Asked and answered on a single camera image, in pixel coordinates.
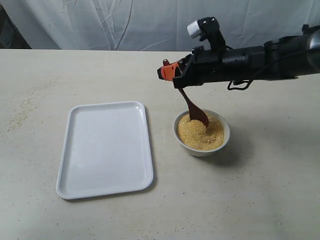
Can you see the white ceramic bowl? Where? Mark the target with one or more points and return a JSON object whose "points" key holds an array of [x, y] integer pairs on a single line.
{"points": [[201, 153]]}

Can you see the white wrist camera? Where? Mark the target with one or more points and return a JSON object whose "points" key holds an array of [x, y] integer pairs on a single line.
{"points": [[208, 28]]}

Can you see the dark red wooden spoon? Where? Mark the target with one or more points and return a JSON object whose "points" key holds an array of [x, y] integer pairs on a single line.
{"points": [[195, 113]]}

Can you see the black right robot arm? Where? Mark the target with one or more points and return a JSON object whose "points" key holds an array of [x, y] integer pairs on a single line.
{"points": [[285, 58]]}

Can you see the bowl of yellow crumbs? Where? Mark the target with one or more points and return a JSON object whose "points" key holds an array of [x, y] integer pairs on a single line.
{"points": [[196, 135]]}

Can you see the white plastic tray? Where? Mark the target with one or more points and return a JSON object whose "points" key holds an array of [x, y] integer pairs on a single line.
{"points": [[106, 151]]}

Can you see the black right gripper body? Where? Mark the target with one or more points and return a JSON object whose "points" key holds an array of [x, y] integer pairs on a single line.
{"points": [[198, 68]]}

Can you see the white backdrop curtain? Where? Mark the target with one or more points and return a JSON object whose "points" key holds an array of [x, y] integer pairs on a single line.
{"points": [[154, 25]]}

